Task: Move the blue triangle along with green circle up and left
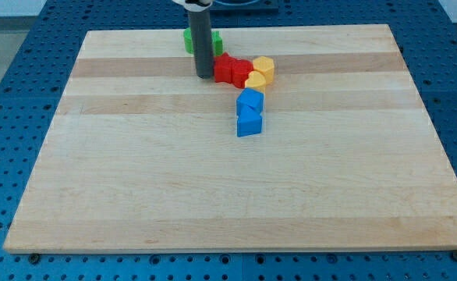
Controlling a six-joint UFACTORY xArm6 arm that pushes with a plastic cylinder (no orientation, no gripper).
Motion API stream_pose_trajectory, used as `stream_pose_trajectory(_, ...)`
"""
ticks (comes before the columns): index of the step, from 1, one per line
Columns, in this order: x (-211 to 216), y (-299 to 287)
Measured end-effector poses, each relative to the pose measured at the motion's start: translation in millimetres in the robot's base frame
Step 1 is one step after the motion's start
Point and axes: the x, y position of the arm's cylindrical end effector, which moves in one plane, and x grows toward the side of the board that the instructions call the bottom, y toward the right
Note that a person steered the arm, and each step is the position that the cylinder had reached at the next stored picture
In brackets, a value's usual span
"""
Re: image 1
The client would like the yellow heart block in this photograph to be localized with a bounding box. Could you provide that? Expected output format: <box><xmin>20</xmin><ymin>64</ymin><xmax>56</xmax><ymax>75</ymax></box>
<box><xmin>245</xmin><ymin>71</ymin><xmax>267</xmax><ymax>94</ymax></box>

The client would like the wooden board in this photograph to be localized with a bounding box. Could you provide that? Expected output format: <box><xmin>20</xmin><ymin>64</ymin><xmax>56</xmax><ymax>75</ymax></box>
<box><xmin>4</xmin><ymin>24</ymin><xmax>457</xmax><ymax>254</ymax></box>

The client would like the blue cube block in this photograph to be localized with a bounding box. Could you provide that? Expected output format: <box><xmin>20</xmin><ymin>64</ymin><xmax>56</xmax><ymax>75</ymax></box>
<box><xmin>236</xmin><ymin>88</ymin><xmax>264</xmax><ymax>116</ymax></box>

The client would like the red star block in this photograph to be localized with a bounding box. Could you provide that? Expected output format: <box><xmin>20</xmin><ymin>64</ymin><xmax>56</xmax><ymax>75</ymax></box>
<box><xmin>214</xmin><ymin>52</ymin><xmax>236</xmax><ymax>84</ymax></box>

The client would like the yellow hexagon block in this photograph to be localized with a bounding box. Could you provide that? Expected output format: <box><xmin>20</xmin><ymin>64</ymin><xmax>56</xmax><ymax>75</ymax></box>
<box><xmin>253</xmin><ymin>56</ymin><xmax>275</xmax><ymax>84</ymax></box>

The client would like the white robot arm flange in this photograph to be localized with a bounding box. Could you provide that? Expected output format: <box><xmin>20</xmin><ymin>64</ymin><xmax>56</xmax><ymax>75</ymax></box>
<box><xmin>172</xmin><ymin>0</ymin><xmax>214</xmax><ymax>12</ymax></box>

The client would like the green circle block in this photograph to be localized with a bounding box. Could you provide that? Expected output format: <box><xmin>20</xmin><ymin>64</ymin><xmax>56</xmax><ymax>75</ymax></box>
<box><xmin>182</xmin><ymin>27</ymin><xmax>193</xmax><ymax>55</ymax></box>

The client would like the blue triangle block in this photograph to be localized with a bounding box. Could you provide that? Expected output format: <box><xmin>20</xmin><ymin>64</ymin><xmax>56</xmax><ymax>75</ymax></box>
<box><xmin>236</xmin><ymin>105</ymin><xmax>263</xmax><ymax>137</ymax></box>

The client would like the red hexagon block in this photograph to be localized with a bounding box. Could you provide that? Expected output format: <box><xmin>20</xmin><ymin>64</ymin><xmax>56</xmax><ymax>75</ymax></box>
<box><xmin>231</xmin><ymin>59</ymin><xmax>253</xmax><ymax>88</ymax></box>

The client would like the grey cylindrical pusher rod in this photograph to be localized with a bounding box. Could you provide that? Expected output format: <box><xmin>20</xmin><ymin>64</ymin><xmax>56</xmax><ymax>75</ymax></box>
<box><xmin>188</xmin><ymin>8</ymin><xmax>214</xmax><ymax>79</ymax></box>

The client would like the green star block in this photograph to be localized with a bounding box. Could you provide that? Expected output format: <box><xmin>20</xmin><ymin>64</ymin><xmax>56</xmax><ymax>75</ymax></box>
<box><xmin>211</xmin><ymin>30</ymin><xmax>224</xmax><ymax>56</ymax></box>

